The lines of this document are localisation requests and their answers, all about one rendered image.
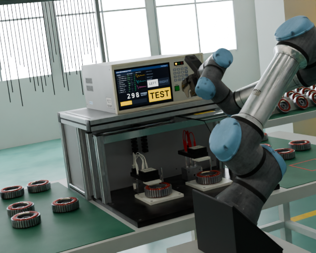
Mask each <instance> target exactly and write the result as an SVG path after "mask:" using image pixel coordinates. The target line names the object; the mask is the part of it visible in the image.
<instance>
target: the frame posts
mask: <svg viewBox="0 0 316 253"><path fill-rule="evenodd" d="M85 135H86V143H87V150H88V157H89V165H90V172H91V179H92V187H93V194H94V198H96V199H98V198H102V203H104V204H107V203H111V194H110V186H109V179H108V171H107V163H106V155H105V148H104V140H103V135H102V134H97V135H93V136H94V139H93V137H92V132H86V133H85ZM216 165H217V168H219V169H221V168H225V164H224V163H223V162H221V161H220V160H218V159H217V157H216Z"/></svg>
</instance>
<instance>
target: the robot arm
mask: <svg viewBox="0 0 316 253"><path fill-rule="evenodd" d="M274 36H275V39H276V40H277V41H278V42H277V44H276V45H275V47H274V49H273V53H274V58H273V59H272V61H271V63H270V64H269V66H268V67H267V69H266V70H265V72H264V74H263V75H262V77H261V78H260V80H259V81H257V82H254V83H252V84H250V85H247V86H245V87H243V88H240V89H238V90H236V91H233V92H232V91H231V90H230V89H229V88H228V87H227V86H226V85H225V84H224V83H223V82H222V78H223V75H224V73H225V71H226V69H227V68H228V67H229V66H230V65H231V64H232V62H233V55H232V53H231V52H230V51H229V50H228V49H226V48H219V49H217V50H216V51H215V52H213V54H212V55H211V56H210V57H209V58H208V59H207V60H206V61H205V62H204V63H203V64H202V63H201V61H200V60H199V59H198V58H197V57H196V56H195V55H187V56H185V59H184V61H185V62H186V63H187V64H188V65H189V67H190V68H191V69H192V70H193V71H194V74H191V75H189V76H188V77H187V78H185V79H184V80H183V81H182V91H183V92H184V93H185V95H186V97H187V98H189V90H191V91H190V95H191V97H193V96H198V97H201V98H202V99H205V100H210V99H211V100H212V101H213V102H214V103H216V104H217V105H218V106H219V107H220V108H221V109H222V110H223V112H224V113H225V114H226V115H228V116H229V117H228V118H225V119H223V120H221V121H220V123H218V124H217V125H216V126H215V127H214V129H213V130H212V132H211V135H210V138H209V146H210V149H211V151H212V152H213V154H214V155H215V156H216V157H217V159H218V160H220V161H221V162H223V163H224V164H225V165H226V166H227V167H228V168H229V169H230V170H231V171H232V172H233V173H234V174H235V175H237V176H236V178H235V179H234V181H233V182H232V184H231V185H230V186H229V187H227V188H226V189H225V190H223V191H222V192H221V193H219V194H218V195H217V196H216V197H215V198H216V199H219V200H221V201H224V202H226V203H229V204H231V205H233V206H235V207H236V208H237V209H238V210H239V211H240V212H241V213H243V214H244V215H245V216H246V217H247V218H248V219H250V220H251V221H252V222H253V223H254V224H255V225H256V226H257V224H258V223H257V222H258V219H259V216H260V213H261V209H262V207H263V205H264V204H265V202H266V201H267V199H268V198H269V196H270V195H271V193H272V192H273V190H274V189H275V187H276V186H277V184H278V183H279V182H280V181H281V180H282V178H283V175H284V174H285V172H286V163H285V161H284V159H283V158H282V156H281V155H280V154H279V153H278V152H276V151H274V149H273V148H271V147H269V146H267V145H264V144H260V143H261V141H262V139H263V138H264V131H263V128H264V126H265V124H266V123H267V121H268V120H269V118H270V116H271V115H272V113H273V111H274V110H275V108H276V106H277V105H278V103H279V101H280V100H281V98H282V96H283V95H284V93H287V92H289V91H292V90H294V89H297V88H300V87H302V86H303V87H305V88H308V87H310V86H313V85H315V84H316V27H315V25H314V23H313V22H311V21H310V19H309V18H308V17H306V16H296V17H293V18H291V19H289V20H287V21H285V22H284V23H283V24H281V25H280V26H279V27H278V28H277V30H276V31H275V33H274Z"/></svg>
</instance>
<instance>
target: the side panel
mask: <svg viewBox="0 0 316 253"><path fill-rule="evenodd" d="M59 129H60V136H61V143H62V150H63V157H64V164H65V171H66V178H67V184H68V188H69V189H70V190H72V191H73V192H75V193H76V194H78V195H80V196H81V197H83V198H84V199H86V200H88V201H89V200H93V197H92V196H89V190H88V183H87V176H86V169H85V161H84V154H83V147H82V140H81V132H80V128H76V127H74V126H70V125H67V124H64V123H60V122H59Z"/></svg>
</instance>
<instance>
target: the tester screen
mask: <svg viewBox="0 0 316 253"><path fill-rule="evenodd" d="M115 73H116V81H117V89H118V97H119V105H120V108H126V107H132V106H138V105H143V104H149V103H155V102H161V101H166V100H171V99H172V96H171V99H165V100H159V101H153V102H149V96H148V90H154V89H160V88H166V87H170V84H167V85H161V86H155V87H149V88H148V85H147V80H154V79H160V78H167V77H168V78H169V68H168V64H166V65H159V66H152V67H144V68H137V69H130V70H123V71H116V72H115ZM169 83H170V78H169ZM170 89H171V87H170ZM134 92H139V94H140V97H139V98H133V99H127V97H126V94H128V93H134ZM143 98H147V102H142V103H136V104H130V105H124V106H121V102H125V101H131V100H137V99H143Z"/></svg>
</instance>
